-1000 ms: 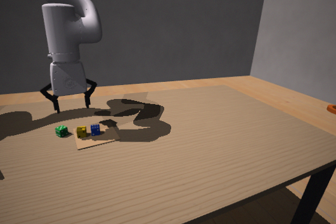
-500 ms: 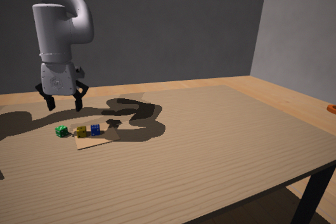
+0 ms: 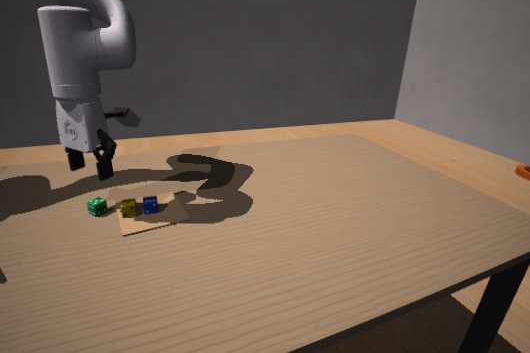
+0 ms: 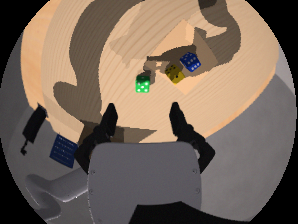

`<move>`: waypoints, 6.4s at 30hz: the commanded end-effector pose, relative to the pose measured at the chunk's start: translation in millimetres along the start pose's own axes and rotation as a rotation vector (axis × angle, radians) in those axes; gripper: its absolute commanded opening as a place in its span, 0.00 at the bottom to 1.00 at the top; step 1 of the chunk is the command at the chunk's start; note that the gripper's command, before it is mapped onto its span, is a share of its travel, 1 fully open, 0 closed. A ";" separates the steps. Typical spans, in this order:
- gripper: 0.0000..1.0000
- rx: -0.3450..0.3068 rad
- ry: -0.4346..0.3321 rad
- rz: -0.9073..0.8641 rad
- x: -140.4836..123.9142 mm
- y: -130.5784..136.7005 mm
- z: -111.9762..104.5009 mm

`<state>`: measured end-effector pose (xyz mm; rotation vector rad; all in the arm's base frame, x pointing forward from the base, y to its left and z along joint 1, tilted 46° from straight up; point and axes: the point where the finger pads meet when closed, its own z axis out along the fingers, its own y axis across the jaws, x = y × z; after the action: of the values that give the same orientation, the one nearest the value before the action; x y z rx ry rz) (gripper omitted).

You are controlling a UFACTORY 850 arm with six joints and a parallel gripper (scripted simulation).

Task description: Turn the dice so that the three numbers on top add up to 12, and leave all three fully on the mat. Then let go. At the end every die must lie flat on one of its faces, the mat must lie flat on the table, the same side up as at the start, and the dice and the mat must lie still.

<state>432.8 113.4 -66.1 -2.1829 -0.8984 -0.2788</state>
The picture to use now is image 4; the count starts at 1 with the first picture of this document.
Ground peach square mat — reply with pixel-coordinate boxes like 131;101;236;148
144;19;218;95

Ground yellow die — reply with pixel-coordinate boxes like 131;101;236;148
165;64;185;85

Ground blue die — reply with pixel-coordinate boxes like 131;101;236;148
180;52;201;72

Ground green die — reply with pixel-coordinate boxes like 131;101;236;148
135;76;150;93

